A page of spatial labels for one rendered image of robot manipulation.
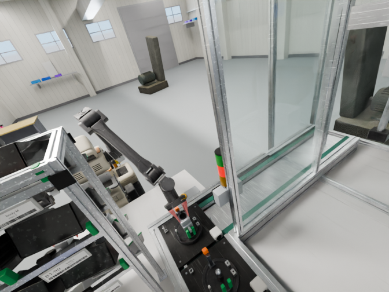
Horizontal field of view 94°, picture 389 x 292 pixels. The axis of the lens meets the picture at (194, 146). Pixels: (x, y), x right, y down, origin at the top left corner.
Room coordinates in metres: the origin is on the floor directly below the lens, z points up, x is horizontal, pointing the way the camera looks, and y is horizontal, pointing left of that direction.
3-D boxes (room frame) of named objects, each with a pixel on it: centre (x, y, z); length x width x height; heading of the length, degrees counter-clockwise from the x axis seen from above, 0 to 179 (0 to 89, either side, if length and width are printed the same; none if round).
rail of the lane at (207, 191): (0.79, -0.06, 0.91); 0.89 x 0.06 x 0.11; 113
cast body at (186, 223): (0.53, 0.13, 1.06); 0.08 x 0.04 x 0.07; 23
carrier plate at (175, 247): (0.54, 0.14, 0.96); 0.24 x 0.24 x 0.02; 23
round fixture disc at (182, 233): (0.54, 0.14, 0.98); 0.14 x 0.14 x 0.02
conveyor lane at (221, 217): (0.64, -0.15, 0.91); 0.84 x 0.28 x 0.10; 113
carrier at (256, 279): (0.31, 0.03, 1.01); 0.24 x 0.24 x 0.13; 23
